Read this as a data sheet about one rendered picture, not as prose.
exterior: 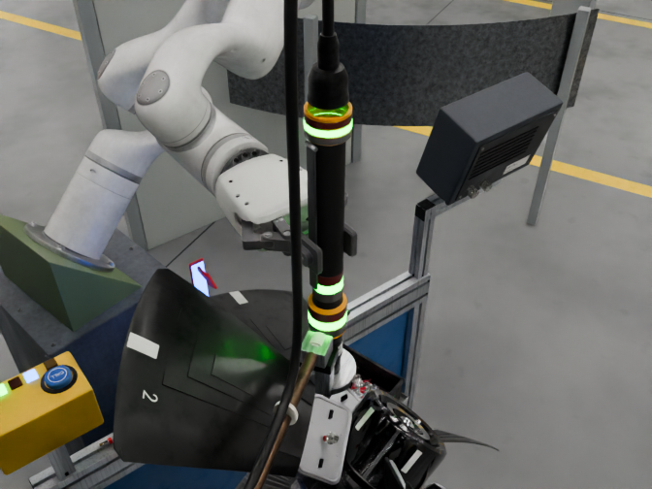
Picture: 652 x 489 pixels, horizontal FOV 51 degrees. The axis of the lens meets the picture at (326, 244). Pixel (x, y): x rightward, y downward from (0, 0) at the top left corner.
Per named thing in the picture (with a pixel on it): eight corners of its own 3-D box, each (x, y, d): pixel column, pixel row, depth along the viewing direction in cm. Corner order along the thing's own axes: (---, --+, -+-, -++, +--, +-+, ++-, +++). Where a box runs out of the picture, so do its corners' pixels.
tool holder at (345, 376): (342, 415, 80) (342, 360, 74) (284, 400, 82) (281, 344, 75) (363, 358, 86) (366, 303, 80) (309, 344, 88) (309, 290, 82)
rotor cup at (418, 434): (410, 542, 86) (476, 463, 85) (355, 544, 74) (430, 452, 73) (340, 460, 95) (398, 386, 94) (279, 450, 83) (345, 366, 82)
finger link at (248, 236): (252, 202, 78) (297, 212, 76) (218, 243, 72) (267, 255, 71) (251, 193, 77) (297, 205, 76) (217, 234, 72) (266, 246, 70)
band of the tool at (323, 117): (343, 151, 61) (343, 123, 59) (297, 144, 62) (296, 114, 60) (357, 127, 64) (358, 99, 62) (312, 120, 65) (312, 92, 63)
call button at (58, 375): (51, 396, 106) (48, 388, 104) (43, 378, 108) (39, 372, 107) (77, 383, 107) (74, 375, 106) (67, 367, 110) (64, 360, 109)
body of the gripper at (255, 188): (279, 184, 86) (335, 229, 79) (208, 214, 81) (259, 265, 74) (277, 132, 81) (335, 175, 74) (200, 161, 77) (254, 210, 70)
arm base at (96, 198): (7, 218, 138) (50, 137, 138) (83, 244, 154) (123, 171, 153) (50, 255, 127) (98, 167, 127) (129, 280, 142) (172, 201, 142)
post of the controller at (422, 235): (417, 279, 155) (425, 210, 142) (408, 273, 157) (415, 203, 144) (427, 274, 157) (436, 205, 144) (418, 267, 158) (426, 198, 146)
